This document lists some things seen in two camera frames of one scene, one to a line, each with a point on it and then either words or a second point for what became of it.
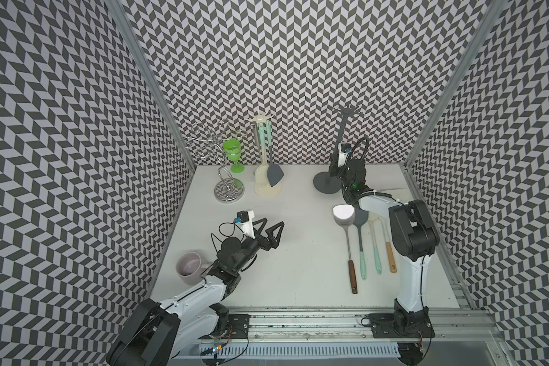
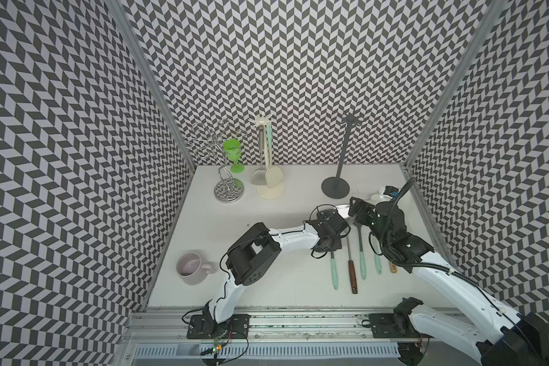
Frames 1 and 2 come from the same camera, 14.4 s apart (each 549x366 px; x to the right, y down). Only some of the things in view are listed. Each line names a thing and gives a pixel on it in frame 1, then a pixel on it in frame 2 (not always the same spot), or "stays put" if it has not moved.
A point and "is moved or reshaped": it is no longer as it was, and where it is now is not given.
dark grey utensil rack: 331,181 is moved or reshaped
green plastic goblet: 232,148 stays put
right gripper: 335,163 → 367,209
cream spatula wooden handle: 402,194 is moved or reshaped
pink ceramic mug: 190,268 stays put
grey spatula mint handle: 360,219 stays put
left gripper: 274,242 → 338,245
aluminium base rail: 458,335 stays put
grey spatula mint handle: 274,172 → 335,277
